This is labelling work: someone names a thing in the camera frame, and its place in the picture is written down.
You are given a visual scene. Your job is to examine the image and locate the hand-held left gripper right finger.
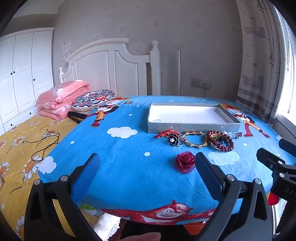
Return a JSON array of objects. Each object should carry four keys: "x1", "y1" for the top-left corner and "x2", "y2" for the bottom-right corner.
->
[{"x1": 195, "y1": 152, "x2": 273, "y2": 241}]

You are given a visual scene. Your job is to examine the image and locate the metal pole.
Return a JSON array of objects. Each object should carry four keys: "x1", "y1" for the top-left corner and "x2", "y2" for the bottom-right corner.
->
[{"x1": 177, "y1": 50, "x2": 181, "y2": 95}]

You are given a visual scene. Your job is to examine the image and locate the pink folded quilt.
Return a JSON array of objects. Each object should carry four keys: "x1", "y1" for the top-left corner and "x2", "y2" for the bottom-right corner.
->
[{"x1": 36, "y1": 80, "x2": 90, "y2": 121}]

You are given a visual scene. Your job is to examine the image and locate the white shallow tray box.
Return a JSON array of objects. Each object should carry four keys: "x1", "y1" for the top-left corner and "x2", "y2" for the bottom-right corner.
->
[{"x1": 147, "y1": 102, "x2": 241, "y2": 134}]

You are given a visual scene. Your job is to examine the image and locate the white lace cloth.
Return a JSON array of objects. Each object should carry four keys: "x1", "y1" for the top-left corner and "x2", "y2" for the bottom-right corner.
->
[{"x1": 92, "y1": 212, "x2": 123, "y2": 241}]

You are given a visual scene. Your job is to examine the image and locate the white bed headboard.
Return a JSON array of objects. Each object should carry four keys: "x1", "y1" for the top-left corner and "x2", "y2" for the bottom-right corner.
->
[{"x1": 58, "y1": 38, "x2": 161, "y2": 96}]

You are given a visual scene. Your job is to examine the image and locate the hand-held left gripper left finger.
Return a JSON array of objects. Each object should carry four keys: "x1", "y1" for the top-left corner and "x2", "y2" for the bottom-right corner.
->
[{"x1": 24, "y1": 152, "x2": 101, "y2": 241}]

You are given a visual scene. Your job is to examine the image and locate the black and yellow object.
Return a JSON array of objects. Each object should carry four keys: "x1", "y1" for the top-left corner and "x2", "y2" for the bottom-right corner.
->
[{"x1": 67, "y1": 111, "x2": 87, "y2": 123}]

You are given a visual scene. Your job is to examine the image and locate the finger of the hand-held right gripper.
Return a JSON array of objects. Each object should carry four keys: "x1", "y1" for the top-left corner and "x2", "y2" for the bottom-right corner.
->
[
  {"x1": 279, "y1": 138, "x2": 296, "y2": 152},
  {"x1": 257, "y1": 148, "x2": 296, "y2": 173}
]

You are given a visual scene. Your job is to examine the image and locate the dark red bead bracelet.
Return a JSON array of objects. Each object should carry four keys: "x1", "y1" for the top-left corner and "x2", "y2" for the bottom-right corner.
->
[{"x1": 205, "y1": 130, "x2": 234, "y2": 153}]

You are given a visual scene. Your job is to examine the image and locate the red cord gold bead bracelet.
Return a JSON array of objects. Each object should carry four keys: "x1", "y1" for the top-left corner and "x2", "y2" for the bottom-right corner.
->
[{"x1": 154, "y1": 130, "x2": 180, "y2": 139}]

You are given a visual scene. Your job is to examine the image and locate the gold bangle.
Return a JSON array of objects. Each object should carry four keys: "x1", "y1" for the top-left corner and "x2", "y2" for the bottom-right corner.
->
[{"x1": 181, "y1": 131, "x2": 208, "y2": 148}]

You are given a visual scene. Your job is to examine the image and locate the blue cartoon printed cloth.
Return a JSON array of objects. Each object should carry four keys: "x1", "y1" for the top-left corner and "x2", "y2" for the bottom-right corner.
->
[{"x1": 38, "y1": 95, "x2": 296, "y2": 226}]

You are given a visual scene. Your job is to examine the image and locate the black camellia brooch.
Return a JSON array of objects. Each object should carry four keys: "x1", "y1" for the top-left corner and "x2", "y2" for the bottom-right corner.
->
[{"x1": 166, "y1": 133, "x2": 183, "y2": 147}]

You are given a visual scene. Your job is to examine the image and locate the patterned round pillow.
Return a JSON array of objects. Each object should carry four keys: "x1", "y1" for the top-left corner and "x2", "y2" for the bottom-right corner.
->
[{"x1": 71, "y1": 89, "x2": 115, "y2": 112}]

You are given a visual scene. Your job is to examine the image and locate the white wardrobe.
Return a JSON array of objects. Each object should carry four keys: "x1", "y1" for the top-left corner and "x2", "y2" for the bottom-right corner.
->
[{"x1": 0, "y1": 28, "x2": 55, "y2": 135}]

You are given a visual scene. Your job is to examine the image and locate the thin black cord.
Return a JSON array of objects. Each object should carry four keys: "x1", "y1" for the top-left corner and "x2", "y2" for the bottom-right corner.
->
[{"x1": 7, "y1": 128, "x2": 60, "y2": 163}]

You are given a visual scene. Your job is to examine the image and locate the jade pendant with purple tassel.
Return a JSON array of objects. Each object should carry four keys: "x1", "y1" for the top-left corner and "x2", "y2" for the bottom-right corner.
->
[{"x1": 225, "y1": 131, "x2": 244, "y2": 139}]

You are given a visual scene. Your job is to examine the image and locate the boat printed curtain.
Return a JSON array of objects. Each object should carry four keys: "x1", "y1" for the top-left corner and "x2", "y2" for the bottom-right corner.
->
[{"x1": 236, "y1": 0, "x2": 296, "y2": 127}]

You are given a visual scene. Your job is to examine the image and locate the yellow floral bed sheet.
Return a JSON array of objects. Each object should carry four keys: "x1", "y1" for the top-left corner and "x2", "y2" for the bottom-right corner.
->
[{"x1": 0, "y1": 113, "x2": 121, "y2": 241}]

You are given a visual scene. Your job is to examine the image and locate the person's left hand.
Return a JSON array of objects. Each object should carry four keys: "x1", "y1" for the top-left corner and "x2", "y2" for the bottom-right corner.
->
[{"x1": 120, "y1": 232, "x2": 162, "y2": 241}]

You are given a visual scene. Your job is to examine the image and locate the paper notes on wall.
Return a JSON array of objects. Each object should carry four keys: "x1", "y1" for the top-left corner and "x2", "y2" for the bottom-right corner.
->
[{"x1": 62, "y1": 40, "x2": 72, "y2": 62}]

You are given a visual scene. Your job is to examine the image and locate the red rose brooch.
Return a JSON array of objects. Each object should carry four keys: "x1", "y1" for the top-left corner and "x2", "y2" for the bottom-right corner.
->
[{"x1": 175, "y1": 151, "x2": 196, "y2": 174}]

